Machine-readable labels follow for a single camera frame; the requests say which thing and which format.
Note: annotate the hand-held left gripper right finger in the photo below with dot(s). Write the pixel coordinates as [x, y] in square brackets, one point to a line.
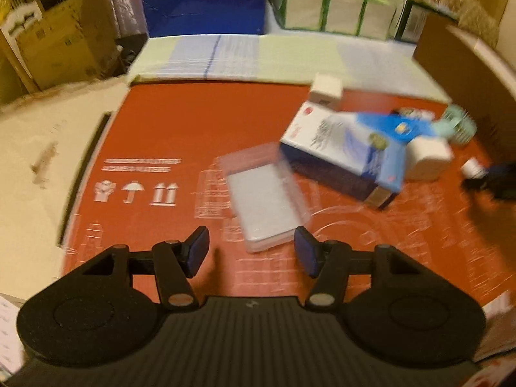
[307, 252]

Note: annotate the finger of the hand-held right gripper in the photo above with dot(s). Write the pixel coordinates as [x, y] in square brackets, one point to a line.
[498, 179]

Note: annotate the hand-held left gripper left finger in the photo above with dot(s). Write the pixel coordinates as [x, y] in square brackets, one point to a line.
[196, 250]

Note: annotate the small white bottle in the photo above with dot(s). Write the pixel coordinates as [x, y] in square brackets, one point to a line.
[472, 168]

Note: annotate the clear plastic case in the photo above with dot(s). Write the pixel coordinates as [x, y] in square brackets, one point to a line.
[262, 205]

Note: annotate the mint green handheld fan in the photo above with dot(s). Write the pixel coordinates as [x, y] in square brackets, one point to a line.
[455, 123]

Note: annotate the white blue medicine box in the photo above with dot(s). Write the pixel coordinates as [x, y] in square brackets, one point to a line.
[322, 137]

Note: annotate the blue tube with white cap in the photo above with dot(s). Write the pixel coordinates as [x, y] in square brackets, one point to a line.
[387, 127]

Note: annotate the brown white-lined storage box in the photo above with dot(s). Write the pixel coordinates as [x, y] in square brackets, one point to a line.
[463, 60]

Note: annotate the white charger plug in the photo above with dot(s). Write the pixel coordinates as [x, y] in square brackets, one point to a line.
[325, 88]

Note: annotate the red printed mat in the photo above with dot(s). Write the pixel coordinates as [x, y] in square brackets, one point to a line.
[169, 129]

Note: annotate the beige quilted cover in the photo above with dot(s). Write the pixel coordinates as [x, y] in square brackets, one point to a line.
[479, 20]

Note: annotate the dark green printed carton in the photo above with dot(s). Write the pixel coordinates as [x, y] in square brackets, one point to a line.
[403, 16]

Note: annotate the striped pale bed sheet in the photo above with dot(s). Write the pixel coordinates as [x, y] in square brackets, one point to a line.
[258, 56]

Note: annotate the blue printed carton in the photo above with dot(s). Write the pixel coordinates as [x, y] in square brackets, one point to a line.
[205, 4]

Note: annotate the brown cardboard box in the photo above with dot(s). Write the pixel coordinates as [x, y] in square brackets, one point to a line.
[60, 44]

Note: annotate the pale curtain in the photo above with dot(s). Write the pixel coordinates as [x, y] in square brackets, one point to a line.
[121, 0]

